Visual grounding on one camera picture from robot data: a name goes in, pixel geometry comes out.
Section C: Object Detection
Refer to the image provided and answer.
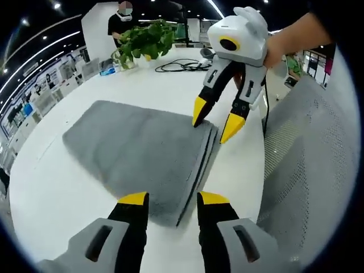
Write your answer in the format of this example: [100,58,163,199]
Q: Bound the black coiled cable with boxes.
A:
[155,58,213,73]

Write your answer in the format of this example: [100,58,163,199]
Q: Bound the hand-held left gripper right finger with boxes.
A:
[196,191,302,273]

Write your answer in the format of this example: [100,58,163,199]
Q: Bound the wall poster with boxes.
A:
[32,56,75,97]

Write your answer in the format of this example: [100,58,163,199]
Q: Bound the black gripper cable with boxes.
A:
[260,76,270,137]

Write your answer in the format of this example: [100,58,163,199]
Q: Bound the grey round object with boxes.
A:
[200,47,217,61]

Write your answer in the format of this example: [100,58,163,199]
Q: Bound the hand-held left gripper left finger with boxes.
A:
[38,191,150,273]

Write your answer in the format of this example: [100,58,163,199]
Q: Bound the grey mesh chair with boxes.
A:
[257,75,363,273]

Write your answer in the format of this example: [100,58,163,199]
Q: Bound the grey towel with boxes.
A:
[61,99,220,228]

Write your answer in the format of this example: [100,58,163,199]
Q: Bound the person's right hand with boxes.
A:
[263,32,288,71]

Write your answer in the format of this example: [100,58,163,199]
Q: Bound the black floor stand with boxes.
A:
[173,0,211,48]

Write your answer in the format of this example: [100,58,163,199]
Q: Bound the glass vase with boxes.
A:
[112,48,138,70]

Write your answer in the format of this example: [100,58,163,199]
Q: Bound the green leafy plant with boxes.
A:
[112,22,175,69]

